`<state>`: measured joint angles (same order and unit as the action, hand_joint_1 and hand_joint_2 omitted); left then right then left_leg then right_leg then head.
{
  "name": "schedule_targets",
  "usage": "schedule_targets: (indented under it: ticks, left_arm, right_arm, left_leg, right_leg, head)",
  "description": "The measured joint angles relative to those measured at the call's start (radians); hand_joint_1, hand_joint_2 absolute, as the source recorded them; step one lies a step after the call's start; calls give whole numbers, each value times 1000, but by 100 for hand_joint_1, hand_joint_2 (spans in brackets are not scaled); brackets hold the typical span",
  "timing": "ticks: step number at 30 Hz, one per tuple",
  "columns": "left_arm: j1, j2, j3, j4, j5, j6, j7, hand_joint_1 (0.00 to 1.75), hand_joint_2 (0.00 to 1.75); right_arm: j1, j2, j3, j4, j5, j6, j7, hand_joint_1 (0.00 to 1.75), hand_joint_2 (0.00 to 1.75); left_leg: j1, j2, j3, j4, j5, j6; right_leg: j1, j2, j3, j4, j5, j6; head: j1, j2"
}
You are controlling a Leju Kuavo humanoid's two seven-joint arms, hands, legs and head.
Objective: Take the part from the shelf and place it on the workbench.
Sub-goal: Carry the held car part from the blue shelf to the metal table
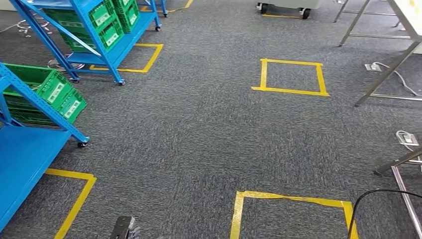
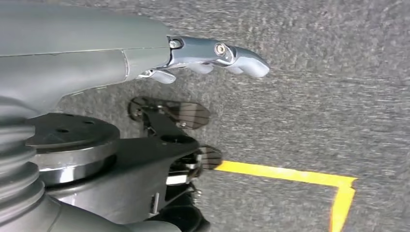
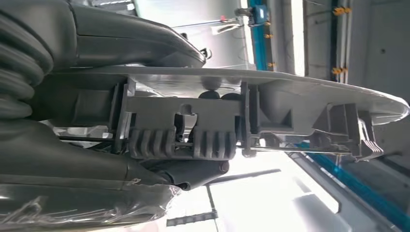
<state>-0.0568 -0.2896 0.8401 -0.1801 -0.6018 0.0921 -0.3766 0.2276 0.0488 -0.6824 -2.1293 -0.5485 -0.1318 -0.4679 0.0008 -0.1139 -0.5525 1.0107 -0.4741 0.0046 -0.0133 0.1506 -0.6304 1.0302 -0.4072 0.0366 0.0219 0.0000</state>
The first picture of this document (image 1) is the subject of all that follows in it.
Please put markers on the grey wheeled cart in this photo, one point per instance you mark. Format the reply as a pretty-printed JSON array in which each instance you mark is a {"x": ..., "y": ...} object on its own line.
[{"x": 286, "y": 3}]

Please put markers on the white floor socket box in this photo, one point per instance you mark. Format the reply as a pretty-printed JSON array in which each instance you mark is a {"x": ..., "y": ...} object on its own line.
[
  {"x": 407, "y": 138},
  {"x": 373, "y": 67}
]

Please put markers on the blue metal shelf rack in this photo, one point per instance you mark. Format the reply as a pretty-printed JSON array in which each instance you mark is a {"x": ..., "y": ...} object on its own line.
[
  {"x": 132, "y": 39},
  {"x": 163, "y": 6},
  {"x": 26, "y": 158}
]

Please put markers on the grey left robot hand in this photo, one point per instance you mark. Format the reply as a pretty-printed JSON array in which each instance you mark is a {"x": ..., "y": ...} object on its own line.
[{"x": 135, "y": 232}]

